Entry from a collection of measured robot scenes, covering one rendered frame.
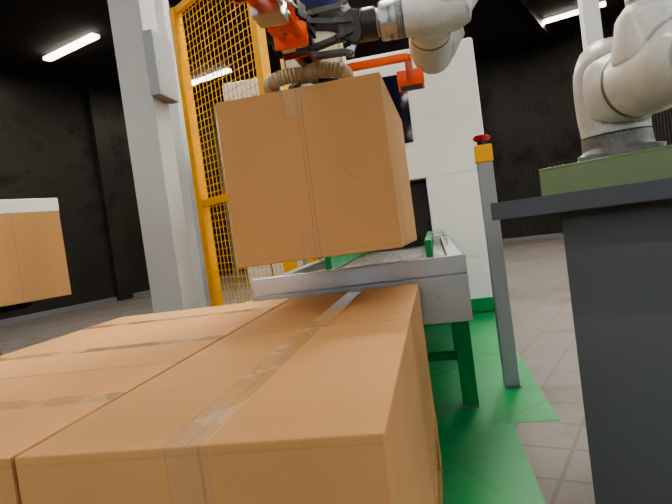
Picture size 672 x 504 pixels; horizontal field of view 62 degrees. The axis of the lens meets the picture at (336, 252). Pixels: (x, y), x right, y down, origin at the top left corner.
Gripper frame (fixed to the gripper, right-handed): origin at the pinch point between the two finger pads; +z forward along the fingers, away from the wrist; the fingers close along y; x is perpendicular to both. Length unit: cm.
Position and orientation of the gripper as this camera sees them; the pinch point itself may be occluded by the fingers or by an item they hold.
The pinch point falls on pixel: (293, 38)
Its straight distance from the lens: 142.3
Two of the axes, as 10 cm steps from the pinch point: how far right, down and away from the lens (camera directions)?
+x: 1.7, -0.6, 9.8
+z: -9.8, 1.2, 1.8
